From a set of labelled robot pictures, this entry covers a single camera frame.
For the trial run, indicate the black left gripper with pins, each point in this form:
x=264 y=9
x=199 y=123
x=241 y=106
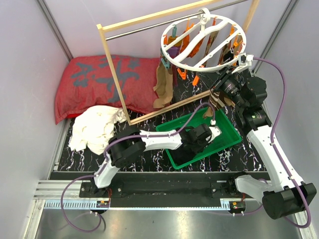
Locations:
x=196 y=150

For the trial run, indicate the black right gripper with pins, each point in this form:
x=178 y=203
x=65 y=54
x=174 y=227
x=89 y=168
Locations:
x=227 y=75

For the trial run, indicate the black sock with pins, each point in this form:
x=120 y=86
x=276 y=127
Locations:
x=181 y=156

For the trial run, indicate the white round clip hanger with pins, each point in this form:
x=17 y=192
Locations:
x=192 y=35

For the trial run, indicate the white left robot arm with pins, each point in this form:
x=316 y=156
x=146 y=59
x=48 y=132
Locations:
x=123 y=149

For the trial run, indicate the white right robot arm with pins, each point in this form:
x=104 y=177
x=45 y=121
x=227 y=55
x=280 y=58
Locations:
x=287 y=193

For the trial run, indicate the green plastic tray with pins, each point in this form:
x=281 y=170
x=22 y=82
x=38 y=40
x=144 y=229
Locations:
x=228 y=138

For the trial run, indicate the argyle brown hanging sock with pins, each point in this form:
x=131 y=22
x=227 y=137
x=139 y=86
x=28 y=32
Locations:
x=211 y=39

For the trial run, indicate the purple hanging sock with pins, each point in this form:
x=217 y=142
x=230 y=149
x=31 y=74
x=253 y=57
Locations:
x=173 y=51

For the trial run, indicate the olive brown hanging sock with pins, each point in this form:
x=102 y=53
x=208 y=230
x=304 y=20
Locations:
x=164 y=87

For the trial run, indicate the metal hanging rod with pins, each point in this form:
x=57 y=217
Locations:
x=171 y=21

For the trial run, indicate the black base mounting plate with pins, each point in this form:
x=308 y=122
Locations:
x=171 y=190

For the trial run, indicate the white crumpled cloth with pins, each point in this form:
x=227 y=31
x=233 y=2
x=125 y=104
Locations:
x=94 y=128

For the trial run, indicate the red patterned pillow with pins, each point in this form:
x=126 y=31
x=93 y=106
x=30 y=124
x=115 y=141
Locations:
x=87 y=81

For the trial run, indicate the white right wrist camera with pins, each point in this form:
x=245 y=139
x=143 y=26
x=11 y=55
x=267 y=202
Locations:
x=244 y=62

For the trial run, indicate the wooden drying rack frame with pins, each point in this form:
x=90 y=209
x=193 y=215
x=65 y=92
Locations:
x=105 y=29

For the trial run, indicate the aluminium rail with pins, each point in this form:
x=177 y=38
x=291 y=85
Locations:
x=57 y=194

